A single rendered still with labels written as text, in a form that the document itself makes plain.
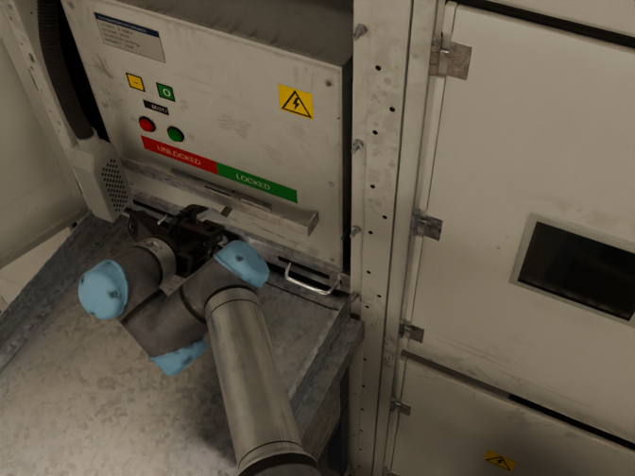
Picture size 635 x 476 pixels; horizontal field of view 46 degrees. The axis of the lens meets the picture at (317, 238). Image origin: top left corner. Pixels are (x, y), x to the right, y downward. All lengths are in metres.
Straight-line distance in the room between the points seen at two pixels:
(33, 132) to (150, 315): 0.56
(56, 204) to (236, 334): 0.79
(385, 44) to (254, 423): 0.46
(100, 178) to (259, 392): 0.64
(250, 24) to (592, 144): 0.51
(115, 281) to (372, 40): 0.47
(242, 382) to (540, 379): 0.59
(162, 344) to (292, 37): 0.47
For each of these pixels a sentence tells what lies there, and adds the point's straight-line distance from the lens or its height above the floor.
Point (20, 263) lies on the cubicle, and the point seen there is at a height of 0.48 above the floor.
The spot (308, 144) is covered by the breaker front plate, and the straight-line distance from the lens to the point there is 1.16.
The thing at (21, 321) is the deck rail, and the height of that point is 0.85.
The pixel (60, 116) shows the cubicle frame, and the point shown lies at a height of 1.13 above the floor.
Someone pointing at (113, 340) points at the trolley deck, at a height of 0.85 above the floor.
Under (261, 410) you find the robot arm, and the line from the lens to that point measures 0.86.
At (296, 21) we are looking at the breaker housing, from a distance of 1.12.
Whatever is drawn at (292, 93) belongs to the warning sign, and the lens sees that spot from 1.10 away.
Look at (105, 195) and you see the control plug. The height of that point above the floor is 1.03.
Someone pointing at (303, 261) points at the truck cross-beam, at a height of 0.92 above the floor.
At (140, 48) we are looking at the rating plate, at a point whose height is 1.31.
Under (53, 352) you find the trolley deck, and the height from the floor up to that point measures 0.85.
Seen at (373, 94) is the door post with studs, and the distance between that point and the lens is 0.97.
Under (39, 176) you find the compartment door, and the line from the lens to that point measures 1.57.
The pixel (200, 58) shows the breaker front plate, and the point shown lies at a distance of 1.16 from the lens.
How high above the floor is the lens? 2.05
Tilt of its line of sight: 52 degrees down
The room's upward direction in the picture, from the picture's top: 3 degrees counter-clockwise
